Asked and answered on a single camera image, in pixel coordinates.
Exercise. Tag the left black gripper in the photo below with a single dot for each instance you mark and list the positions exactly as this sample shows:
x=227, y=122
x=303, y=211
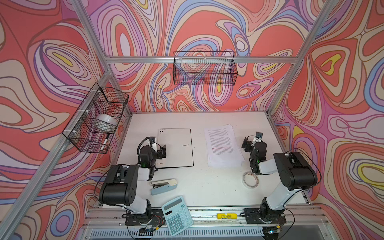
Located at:
x=160, y=151

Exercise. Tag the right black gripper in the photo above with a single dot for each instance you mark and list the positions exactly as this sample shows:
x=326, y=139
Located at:
x=248, y=144

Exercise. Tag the white black file folder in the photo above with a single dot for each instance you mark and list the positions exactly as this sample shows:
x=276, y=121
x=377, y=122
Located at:
x=179, y=148

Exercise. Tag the printed paper stack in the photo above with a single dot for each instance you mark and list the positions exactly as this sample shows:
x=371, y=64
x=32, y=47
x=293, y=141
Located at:
x=222, y=148

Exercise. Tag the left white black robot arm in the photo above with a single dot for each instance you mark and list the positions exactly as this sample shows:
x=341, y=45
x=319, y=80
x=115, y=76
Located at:
x=120, y=188

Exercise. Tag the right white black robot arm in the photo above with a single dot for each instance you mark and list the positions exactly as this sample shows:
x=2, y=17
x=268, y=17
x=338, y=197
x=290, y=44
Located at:
x=294, y=171

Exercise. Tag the clear tape roll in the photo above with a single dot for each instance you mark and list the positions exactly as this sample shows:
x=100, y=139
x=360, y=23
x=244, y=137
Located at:
x=250, y=180

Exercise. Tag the blue cream stapler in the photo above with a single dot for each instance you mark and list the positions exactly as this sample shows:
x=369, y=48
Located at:
x=163, y=186

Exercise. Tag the black marker pen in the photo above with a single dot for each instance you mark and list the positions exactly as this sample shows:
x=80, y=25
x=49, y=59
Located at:
x=104, y=143

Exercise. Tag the teal calculator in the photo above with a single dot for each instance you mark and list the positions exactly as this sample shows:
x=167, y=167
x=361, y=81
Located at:
x=177, y=216

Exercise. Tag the yellow label sticker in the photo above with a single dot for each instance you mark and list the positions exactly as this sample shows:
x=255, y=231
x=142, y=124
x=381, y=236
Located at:
x=227, y=216

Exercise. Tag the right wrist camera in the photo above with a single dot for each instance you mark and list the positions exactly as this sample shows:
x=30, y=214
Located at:
x=259, y=135

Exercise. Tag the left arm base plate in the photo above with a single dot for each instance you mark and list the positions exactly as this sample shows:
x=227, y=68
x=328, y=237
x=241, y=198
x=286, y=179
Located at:
x=154, y=218

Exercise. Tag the left black wire basket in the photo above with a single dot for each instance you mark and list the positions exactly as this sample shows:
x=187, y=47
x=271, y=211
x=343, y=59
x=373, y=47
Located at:
x=84, y=131

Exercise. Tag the black wire basket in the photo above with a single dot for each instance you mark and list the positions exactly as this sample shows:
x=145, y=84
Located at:
x=84, y=131
x=204, y=68

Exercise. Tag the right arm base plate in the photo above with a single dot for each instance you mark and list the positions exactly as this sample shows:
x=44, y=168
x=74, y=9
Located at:
x=263, y=216

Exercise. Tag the back black wire basket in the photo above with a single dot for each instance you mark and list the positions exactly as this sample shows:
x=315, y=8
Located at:
x=204, y=68

